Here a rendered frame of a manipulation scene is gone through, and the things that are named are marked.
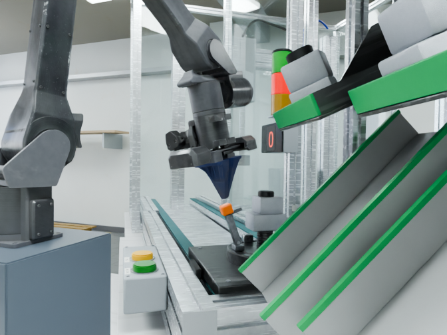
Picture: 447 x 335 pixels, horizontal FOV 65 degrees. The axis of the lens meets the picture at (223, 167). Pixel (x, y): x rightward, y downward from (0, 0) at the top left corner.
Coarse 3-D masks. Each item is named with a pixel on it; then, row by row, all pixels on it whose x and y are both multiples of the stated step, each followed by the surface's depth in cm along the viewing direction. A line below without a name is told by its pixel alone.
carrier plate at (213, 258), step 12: (192, 252) 69; (204, 252) 69; (216, 252) 69; (204, 264) 61; (216, 264) 61; (228, 264) 61; (204, 276) 59; (216, 276) 55; (228, 276) 55; (240, 276) 55; (216, 288) 51; (228, 288) 51; (240, 288) 51; (252, 288) 52
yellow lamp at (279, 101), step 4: (272, 96) 85; (276, 96) 84; (280, 96) 83; (284, 96) 83; (288, 96) 84; (272, 100) 85; (276, 100) 84; (280, 100) 83; (284, 100) 83; (288, 100) 84; (272, 104) 85; (276, 104) 84; (280, 104) 83; (284, 104) 83; (288, 104) 84; (272, 108) 85; (276, 108) 84; (280, 108) 83; (272, 112) 85
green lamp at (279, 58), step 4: (276, 52) 84; (280, 52) 83; (284, 52) 83; (288, 52) 83; (272, 56) 85; (276, 56) 84; (280, 56) 83; (284, 56) 83; (272, 60) 85; (276, 60) 84; (280, 60) 83; (284, 60) 83; (272, 64) 85; (276, 64) 84; (280, 64) 83; (284, 64) 83; (272, 68) 85; (276, 68) 84; (280, 68) 83; (272, 72) 85; (276, 72) 84
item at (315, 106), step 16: (368, 32) 44; (368, 48) 44; (384, 48) 44; (352, 64) 44; (368, 64) 44; (352, 80) 31; (368, 80) 31; (320, 96) 30; (336, 96) 31; (288, 112) 37; (304, 112) 33; (320, 112) 30; (336, 112) 31; (288, 128) 40
